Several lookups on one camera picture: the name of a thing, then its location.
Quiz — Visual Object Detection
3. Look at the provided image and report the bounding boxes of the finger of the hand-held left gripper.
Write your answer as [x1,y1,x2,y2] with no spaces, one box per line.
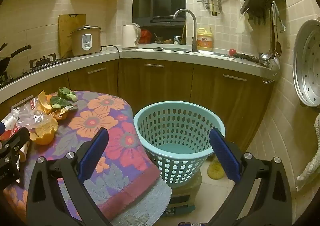
[0,127,30,158]

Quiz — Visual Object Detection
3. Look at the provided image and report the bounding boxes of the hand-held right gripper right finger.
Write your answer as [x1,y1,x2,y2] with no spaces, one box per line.
[206,127,293,226]

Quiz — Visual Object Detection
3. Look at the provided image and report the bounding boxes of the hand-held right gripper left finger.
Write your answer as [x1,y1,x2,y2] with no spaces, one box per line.
[26,127,112,226]

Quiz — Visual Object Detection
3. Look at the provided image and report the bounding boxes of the clear plastic wrapper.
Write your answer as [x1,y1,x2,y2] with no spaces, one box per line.
[11,96,48,130]

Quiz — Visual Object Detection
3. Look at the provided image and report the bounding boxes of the large orange peel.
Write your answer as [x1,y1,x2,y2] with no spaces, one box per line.
[29,117,59,146]

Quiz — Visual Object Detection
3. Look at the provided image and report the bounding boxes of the teal perforated plastic basket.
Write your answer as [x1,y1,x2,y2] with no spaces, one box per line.
[133,101,226,189]

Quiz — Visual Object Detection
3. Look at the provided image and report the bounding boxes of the yellow mesh bag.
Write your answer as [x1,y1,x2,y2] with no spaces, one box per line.
[207,160,225,180]

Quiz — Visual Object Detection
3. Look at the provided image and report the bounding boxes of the white and blue wrapper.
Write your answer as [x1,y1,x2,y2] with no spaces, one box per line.
[0,112,19,133]

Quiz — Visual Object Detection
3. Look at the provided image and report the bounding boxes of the floral tablecloth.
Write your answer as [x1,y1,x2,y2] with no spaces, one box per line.
[0,90,173,226]

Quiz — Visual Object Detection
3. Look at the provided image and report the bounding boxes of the curled orange peel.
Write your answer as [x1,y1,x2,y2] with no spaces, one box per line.
[37,90,54,114]

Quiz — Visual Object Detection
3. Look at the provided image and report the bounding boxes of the small orange peel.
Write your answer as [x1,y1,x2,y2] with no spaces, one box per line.
[51,108,68,121]

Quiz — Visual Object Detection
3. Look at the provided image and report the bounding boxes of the silver foil wrapper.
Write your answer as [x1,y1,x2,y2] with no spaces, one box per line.
[60,105,78,114]

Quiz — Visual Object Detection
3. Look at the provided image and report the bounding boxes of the small stool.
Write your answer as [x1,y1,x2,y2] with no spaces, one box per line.
[164,172,203,216]

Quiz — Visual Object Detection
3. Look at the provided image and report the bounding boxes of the bok choy greens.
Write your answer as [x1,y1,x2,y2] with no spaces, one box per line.
[50,87,78,109]

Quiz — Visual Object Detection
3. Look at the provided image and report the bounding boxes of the black gas stove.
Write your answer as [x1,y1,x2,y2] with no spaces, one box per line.
[0,53,72,89]

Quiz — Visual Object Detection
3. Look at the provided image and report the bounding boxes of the cream hanging towel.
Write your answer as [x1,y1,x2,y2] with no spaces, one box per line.
[297,113,320,181]

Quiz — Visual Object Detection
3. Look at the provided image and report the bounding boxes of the black frying pan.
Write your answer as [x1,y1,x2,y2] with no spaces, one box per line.
[0,45,32,71]

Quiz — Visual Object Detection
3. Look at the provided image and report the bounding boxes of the wooden base cabinet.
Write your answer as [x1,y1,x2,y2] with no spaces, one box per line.
[0,58,275,151]

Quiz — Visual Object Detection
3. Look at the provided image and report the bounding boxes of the dark long brush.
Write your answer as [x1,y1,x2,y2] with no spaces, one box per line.
[234,53,262,63]

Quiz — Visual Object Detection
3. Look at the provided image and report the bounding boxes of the steel strainer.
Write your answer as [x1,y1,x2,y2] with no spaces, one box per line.
[262,51,281,84]

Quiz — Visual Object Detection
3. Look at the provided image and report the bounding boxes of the steel ladle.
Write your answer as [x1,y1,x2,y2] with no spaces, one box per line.
[259,3,279,61]

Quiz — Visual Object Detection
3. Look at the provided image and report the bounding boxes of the beige rice cooker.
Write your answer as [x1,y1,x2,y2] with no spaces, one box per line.
[69,25,102,57]

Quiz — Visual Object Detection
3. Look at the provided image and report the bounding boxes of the yellow detergent bottle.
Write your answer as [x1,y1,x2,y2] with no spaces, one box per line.
[197,28,214,52]

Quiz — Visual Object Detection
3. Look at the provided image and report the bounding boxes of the paper towel roll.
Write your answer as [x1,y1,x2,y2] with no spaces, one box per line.
[122,23,141,49]

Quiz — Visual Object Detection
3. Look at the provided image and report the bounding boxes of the perforated aluminium steamer tray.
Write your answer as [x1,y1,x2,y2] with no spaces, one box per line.
[292,19,320,108]

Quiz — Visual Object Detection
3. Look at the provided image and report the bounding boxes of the steel sink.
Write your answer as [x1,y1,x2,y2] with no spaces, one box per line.
[137,45,229,56]

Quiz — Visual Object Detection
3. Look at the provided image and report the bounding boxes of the wooden cutting board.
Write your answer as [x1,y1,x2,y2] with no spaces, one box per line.
[59,14,86,59]

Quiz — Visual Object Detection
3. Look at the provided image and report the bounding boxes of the red pot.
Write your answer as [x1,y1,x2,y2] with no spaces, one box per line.
[140,29,152,44]

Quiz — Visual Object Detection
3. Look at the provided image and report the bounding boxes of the steel kitchen faucet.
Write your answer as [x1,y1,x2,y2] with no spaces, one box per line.
[173,9,199,53]

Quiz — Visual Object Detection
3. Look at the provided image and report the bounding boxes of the hanging white cloth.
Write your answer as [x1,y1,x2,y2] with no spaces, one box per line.
[236,13,254,33]

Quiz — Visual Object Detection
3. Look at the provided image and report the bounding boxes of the hanging steel spatula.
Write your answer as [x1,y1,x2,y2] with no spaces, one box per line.
[271,1,285,33]

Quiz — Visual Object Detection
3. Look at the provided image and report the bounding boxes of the black power cable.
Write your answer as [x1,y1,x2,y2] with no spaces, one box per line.
[100,45,121,59]

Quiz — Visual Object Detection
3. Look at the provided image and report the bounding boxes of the water heater hoses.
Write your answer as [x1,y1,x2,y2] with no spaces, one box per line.
[200,0,230,16]

